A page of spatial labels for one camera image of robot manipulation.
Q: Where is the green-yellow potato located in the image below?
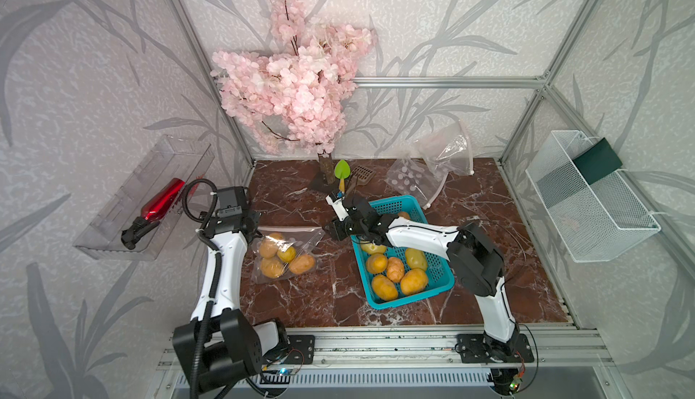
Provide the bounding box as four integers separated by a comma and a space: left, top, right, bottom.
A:
359, 242, 387, 255
405, 248, 428, 271

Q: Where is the orange potato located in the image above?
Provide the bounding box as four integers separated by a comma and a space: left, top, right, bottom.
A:
366, 254, 388, 275
289, 254, 316, 275
386, 257, 405, 283

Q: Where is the large brown potato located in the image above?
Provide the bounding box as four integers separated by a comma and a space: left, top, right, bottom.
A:
258, 233, 285, 259

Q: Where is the clear zipper bag with dots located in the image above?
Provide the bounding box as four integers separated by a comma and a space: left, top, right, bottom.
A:
251, 226, 325, 284

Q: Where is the yellow wrinkled potato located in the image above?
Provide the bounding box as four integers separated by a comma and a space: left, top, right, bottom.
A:
277, 245, 297, 264

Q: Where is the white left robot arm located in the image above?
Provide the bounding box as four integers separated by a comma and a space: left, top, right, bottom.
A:
172, 178, 290, 398

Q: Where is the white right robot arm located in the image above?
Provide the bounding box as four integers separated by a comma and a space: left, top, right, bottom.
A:
324, 194, 535, 364

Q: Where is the tan toy rake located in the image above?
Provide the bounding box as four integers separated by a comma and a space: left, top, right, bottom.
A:
347, 165, 375, 191

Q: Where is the green toy shovel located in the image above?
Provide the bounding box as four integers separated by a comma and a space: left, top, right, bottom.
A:
334, 160, 351, 196

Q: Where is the teal plastic basket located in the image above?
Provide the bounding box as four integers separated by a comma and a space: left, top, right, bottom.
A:
349, 194, 456, 310

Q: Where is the pink cherry blossom tree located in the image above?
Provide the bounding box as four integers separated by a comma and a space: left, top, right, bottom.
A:
211, 0, 376, 157

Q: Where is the dark green card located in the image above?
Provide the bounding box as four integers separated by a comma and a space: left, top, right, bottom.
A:
573, 138, 623, 186

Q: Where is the clear acrylic wall shelf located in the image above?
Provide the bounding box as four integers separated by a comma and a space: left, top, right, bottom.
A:
73, 135, 214, 261

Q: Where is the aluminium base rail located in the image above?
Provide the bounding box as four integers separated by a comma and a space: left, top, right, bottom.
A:
156, 322, 615, 389

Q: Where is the white wire wall basket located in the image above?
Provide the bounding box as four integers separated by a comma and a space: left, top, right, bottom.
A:
526, 131, 662, 263

